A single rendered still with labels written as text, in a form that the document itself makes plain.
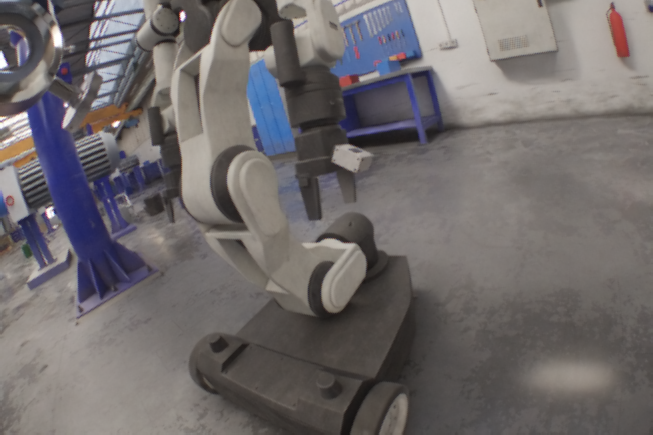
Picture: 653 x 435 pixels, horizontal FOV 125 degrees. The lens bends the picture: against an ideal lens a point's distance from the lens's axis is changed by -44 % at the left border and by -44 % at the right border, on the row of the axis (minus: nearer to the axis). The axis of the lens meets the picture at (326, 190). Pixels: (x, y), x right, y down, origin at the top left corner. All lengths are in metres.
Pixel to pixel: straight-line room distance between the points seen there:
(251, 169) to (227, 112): 0.12
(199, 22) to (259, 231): 0.43
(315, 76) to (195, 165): 0.27
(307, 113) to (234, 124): 0.18
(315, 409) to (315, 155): 0.46
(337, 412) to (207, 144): 0.53
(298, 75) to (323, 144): 0.10
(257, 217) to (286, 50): 0.27
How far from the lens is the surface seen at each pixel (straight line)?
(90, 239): 2.32
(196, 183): 0.55
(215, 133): 0.53
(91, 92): 0.95
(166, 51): 0.84
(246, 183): 0.49
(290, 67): 0.42
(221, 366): 0.80
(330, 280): 0.70
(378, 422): 0.58
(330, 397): 0.60
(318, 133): 0.42
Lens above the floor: 0.70
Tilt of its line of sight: 16 degrees down
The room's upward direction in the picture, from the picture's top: 17 degrees counter-clockwise
